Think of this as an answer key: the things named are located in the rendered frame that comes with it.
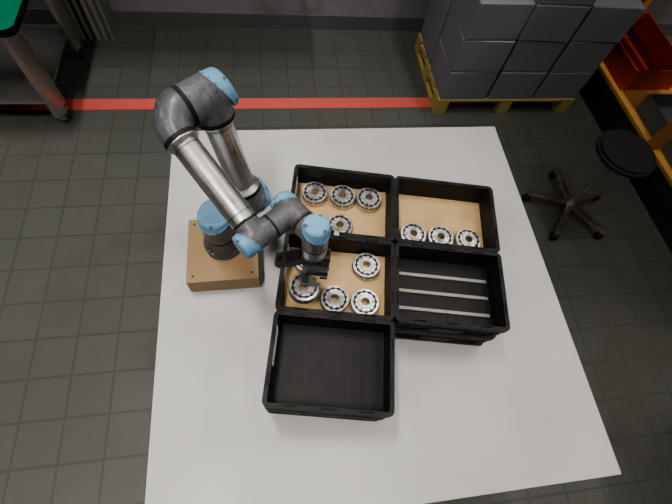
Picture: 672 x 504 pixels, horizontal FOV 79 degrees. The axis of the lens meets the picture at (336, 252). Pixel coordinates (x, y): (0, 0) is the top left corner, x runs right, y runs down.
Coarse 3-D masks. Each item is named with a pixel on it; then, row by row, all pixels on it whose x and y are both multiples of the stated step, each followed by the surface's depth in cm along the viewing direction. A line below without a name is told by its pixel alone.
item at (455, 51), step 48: (432, 0) 300; (480, 0) 235; (528, 0) 240; (576, 0) 239; (624, 0) 250; (432, 48) 305; (480, 48) 261; (528, 48) 266; (576, 48) 270; (432, 96) 314; (480, 96) 299; (528, 96) 305
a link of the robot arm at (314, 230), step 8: (312, 216) 108; (320, 216) 108; (304, 224) 107; (312, 224) 107; (320, 224) 107; (328, 224) 107; (296, 232) 111; (304, 232) 107; (312, 232) 106; (320, 232) 106; (328, 232) 107; (304, 240) 110; (312, 240) 107; (320, 240) 107; (328, 240) 112; (304, 248) 114; (312, 248) 111; (320, 248) 112
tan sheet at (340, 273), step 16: (336, 256) 155; (352, 256) 156; (288, 272) 150; (336, 272) 152; (352, 272) 153; (384, 272) 154; (288, 288) 147; (304, 288) 148; (320, 288) 149; (352, 288) 150; (368, 288) 150; (288, 304) 145; (304, 304) 145
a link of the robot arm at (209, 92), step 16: (192, 80) 106; (208, 80) 106; (224, 80) 108; (192, 96) 105; (208, 96) 106; (224, 96) 109; (192, 112) 105; (208, 112) 109; (224, 112) 112; (208, 128) 114; (224, 128) 115; (224, 144) 120; (240, 144) 126; (224, 160) 125; (240, 160) 127; (240, 176) 131; (240, 192) 136; (256, 192) 138; (256, 208) 143
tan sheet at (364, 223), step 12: (300, 192) 166; (384, 192) 170; (324, 204) 165; (384, 204) 168; (348, 216) 163; (360, 216) 164; (372, 216) 164; (384, 216) 165; (360, 228) 161; (372, 228) 162; (384, 228) 163
